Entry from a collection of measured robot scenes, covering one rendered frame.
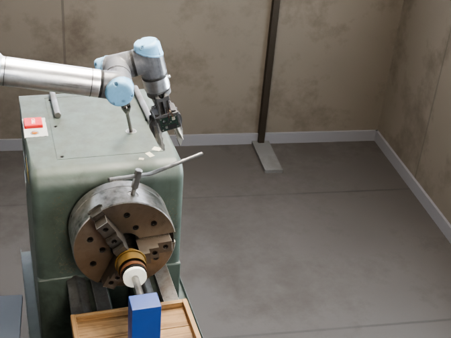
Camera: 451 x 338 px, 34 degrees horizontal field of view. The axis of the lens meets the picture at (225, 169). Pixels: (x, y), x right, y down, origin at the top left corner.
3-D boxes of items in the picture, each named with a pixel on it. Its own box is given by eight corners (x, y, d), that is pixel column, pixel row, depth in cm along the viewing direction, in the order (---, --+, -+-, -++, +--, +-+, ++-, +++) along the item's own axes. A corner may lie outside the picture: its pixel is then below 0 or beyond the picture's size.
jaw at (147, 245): (133, 231, 224) (171, 224, 227) (134, 244, 227) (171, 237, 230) (139, 253, 215) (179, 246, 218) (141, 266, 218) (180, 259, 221)
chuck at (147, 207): (62, 267, 231) (78, 182, 217) (158, 269, 242) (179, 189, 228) (65, 286, 223) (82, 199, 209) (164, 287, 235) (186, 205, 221)
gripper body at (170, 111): (158, 135, 214) (149, 100, 208) (152, 122, 221) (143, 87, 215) (182, 128, 216) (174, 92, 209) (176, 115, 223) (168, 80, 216)
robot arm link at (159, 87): (139, 74, 212) (166, 66, 214) (143, 88, 215) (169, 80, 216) (144, 85, 206) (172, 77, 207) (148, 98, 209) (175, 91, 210)
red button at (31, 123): (23, 123, 249) (23, 117, 248) (41, 121, 251) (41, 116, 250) (25, 131, 245) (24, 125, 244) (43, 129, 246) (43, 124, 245)
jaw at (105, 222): (111, 238, 223) (88, 214, 216) (125, 229, 223) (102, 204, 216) (117, 260, 214) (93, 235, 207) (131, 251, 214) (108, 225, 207)
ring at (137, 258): (113, 245, 214) (118, 264, 207) (143, 241, 217) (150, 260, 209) (113, 270, 219) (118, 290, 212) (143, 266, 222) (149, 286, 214)
